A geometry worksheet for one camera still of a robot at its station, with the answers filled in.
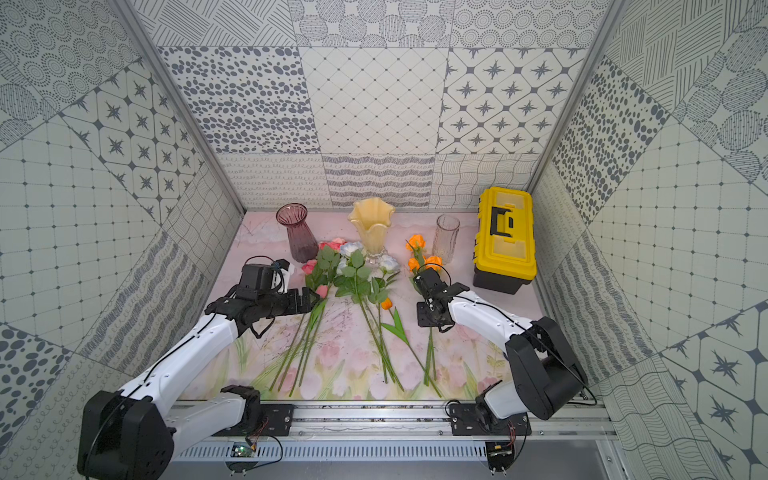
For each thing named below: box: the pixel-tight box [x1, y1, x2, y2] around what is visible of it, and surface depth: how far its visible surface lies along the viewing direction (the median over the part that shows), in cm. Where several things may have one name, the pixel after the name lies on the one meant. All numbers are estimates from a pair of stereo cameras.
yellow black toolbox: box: [472, 186, 538, 295], surface depth 91 cm
